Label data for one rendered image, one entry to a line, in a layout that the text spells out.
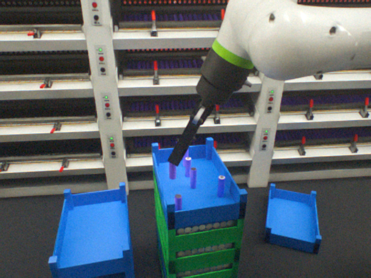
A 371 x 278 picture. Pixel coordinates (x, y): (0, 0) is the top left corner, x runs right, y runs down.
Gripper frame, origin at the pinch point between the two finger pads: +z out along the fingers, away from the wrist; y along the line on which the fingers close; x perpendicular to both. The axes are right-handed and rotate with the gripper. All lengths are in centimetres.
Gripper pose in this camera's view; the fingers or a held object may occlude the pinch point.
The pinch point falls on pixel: (180, 150)
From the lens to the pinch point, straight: 73.7
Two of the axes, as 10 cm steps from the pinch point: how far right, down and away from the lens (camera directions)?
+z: -4.0, 7.4, 5.4
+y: 3.1, -4.4, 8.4
